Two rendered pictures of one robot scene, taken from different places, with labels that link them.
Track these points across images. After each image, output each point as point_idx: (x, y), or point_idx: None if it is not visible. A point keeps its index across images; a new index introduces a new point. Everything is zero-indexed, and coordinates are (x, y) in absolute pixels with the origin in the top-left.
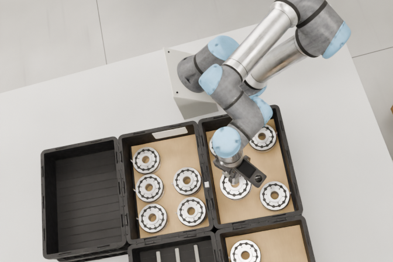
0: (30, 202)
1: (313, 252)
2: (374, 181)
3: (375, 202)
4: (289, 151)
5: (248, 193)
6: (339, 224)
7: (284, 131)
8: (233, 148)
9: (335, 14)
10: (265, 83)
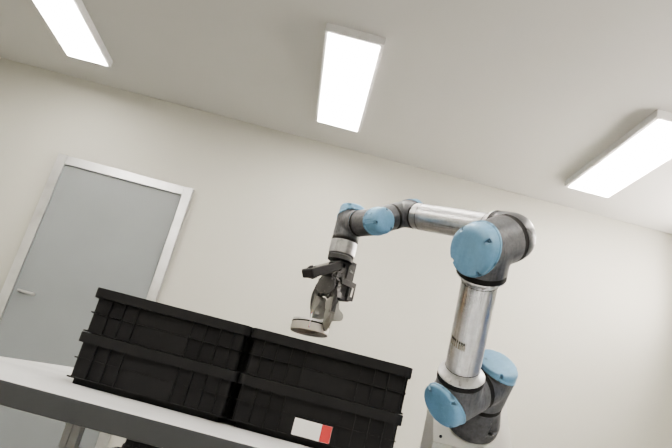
0: None
1: (204, 314)
2: (257, 443)
3: (219, 432)
4: (338, 349)
5: (295, 322)
6: (205, 423)
7: (369, 357)
8: (343, 203)
9: (502, 222)
10: (446, 373)
